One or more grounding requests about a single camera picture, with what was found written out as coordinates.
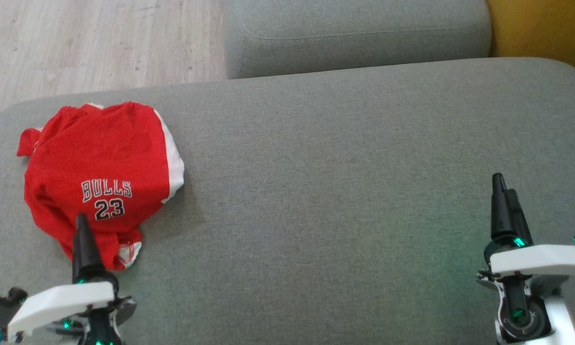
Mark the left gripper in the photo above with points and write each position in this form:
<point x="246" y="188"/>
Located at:
<point x="62" y="299"/>

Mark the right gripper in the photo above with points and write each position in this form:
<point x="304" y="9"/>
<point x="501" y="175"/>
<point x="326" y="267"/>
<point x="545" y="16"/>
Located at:
<point x="536" y="261"/>

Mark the red Bulls 23 jersey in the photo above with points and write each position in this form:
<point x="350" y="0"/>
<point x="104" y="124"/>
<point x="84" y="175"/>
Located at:
<point x="100" y="153"/>

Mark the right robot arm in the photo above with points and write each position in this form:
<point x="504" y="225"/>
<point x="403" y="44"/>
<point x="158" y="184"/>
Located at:
<point x="563" y="318"/>

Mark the yellow sofa back cushion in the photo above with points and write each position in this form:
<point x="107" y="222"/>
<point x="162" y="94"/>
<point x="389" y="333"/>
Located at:
<point x="546" y="28"/>

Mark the large grey sofa seat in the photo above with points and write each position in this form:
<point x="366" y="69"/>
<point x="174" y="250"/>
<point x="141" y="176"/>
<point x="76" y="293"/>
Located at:
<point x="316" y="191"/>

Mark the small grey sofa seat cushion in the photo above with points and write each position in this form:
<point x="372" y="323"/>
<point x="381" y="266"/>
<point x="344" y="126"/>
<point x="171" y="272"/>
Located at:
<point x="354" y="33"/>

